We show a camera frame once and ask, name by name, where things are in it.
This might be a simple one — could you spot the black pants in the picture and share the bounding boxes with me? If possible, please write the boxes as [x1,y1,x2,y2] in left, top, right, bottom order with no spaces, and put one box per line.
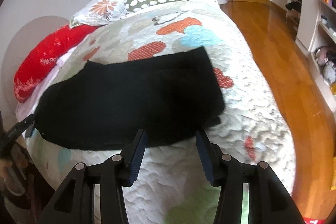
[35,47,225,151]

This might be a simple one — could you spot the left hand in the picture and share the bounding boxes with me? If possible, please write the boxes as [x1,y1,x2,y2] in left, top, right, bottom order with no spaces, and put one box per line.
[0,159,14,189]

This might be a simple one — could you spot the red long pillow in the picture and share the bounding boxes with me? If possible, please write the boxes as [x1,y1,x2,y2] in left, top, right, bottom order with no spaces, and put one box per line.
[14,23,100,103]

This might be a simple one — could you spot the white quilt with hearts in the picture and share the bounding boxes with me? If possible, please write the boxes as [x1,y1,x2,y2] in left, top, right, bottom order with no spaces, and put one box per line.
[15,0,295,223]

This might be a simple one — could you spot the white floral pillow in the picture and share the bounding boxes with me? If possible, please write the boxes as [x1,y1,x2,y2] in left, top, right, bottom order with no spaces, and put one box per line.
[69,0,127,28]

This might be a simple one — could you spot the white shelving unit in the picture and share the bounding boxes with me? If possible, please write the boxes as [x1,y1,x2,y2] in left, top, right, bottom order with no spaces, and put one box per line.
[286,0,335,113]

